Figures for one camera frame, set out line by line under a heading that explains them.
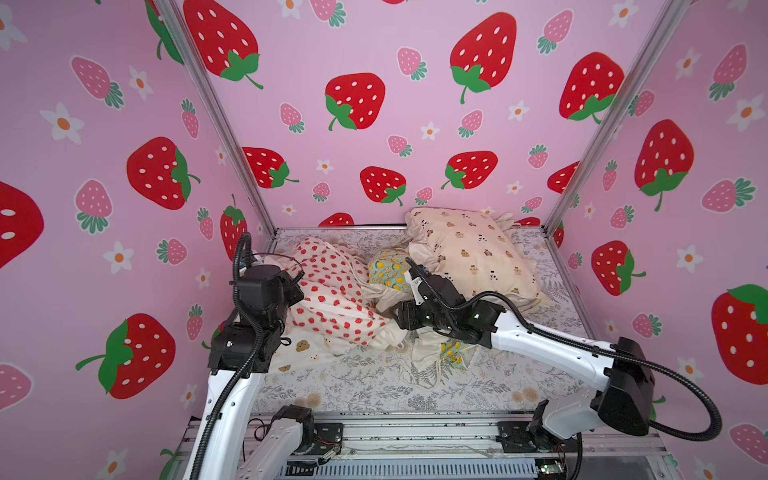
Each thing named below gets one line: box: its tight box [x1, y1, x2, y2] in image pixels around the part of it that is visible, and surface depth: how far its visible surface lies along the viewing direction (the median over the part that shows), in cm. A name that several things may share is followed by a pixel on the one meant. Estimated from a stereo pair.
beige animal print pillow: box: [406, 207, 543, 310], surface depth 97 cm
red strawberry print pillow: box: [266, 237, 386, 346], surface depth 76 cm
